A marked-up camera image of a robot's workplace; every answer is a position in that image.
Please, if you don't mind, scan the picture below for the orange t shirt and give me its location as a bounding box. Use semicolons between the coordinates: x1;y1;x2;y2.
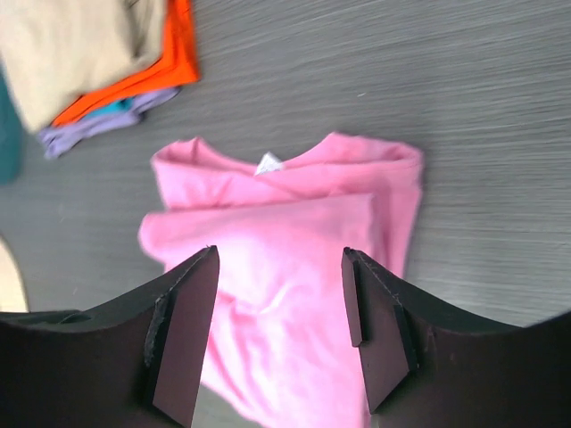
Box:
52;0;200;127

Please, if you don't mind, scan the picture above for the teal plastic bin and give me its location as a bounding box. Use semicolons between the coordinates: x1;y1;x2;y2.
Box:
0;74;22;185

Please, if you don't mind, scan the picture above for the beige crumpled cloth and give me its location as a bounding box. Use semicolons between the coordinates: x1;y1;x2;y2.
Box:
0;239;29;313

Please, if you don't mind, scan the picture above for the beige t shirt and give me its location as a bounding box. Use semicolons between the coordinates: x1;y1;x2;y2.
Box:
1;1;168;133

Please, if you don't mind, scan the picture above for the teal t shirt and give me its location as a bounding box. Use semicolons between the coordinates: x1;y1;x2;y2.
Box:
85;97;134;119

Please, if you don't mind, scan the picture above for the pink t shirt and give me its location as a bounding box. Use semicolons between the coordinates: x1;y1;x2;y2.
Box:
139;133;423;427

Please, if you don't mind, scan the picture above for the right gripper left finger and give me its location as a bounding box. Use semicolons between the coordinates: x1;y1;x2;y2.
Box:
1;246;219;427

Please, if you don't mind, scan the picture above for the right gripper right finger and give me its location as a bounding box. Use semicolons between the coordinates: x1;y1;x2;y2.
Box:
342;248;570;427

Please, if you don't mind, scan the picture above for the lavender t shirt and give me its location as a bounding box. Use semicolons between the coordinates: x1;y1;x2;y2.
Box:
37;86;180;160

